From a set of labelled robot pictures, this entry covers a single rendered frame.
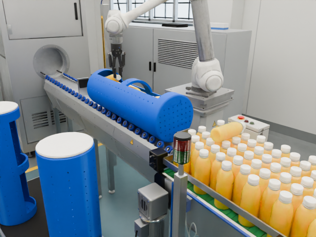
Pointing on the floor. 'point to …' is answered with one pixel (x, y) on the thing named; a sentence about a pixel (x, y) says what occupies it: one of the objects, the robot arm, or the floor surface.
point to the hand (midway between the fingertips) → (117, 72)
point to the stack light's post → (179, 205)
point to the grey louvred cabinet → (184, 59)
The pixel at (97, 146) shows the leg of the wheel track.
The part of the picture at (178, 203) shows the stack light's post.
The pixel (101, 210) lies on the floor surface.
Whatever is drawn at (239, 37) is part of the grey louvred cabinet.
